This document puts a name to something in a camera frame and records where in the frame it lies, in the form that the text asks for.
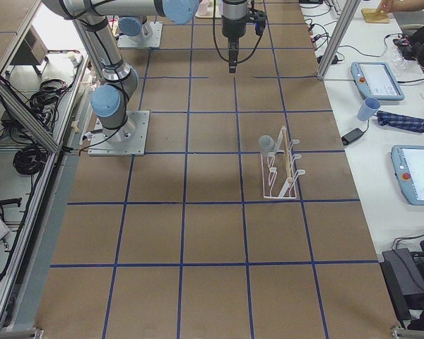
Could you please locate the aluminium frame post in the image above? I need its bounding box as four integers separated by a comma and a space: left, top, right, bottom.
317, 0, 360, 81

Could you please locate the blue cup on desk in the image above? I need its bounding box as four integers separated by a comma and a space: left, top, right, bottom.
357, 97, 381, 121

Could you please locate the far teach pendant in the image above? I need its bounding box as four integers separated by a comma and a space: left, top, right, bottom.
350, 62, 404, 101

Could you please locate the black power adapter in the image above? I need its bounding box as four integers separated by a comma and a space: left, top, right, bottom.
341, 128, 365, 146

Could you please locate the teach pendant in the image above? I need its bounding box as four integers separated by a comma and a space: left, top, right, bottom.
391, 145, 424, 206
350, 62, 404, 101

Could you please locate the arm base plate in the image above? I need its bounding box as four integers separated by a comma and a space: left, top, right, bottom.
87, 111, 151, 156
117, 17, 163, 49

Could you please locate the frosted white cup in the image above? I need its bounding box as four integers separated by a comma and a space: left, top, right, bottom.
259, 135, 276, 157

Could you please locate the cream plastic tray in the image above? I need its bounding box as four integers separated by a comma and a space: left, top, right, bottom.
195, 0, 222, 19

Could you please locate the pink cup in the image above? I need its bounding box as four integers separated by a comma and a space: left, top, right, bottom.
197, 0, 208, 16

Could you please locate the near teach pendant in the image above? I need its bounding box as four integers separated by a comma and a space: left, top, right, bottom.
391, 145, 424, 206

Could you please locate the white wire cup rack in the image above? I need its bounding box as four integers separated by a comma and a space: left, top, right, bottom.
260, 126, 306, 200

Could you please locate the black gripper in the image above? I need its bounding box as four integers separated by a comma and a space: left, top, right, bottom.
221, 0, 247, 73

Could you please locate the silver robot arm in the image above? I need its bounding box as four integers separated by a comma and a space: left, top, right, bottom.
43, 1, 200, 148
118, 16, 153, 40

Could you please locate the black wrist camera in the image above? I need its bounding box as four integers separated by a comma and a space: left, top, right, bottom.
249, 9, 267, 37

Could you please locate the blue plaid folded umbrella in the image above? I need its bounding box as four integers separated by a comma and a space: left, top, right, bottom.
377, 110, 424, 133

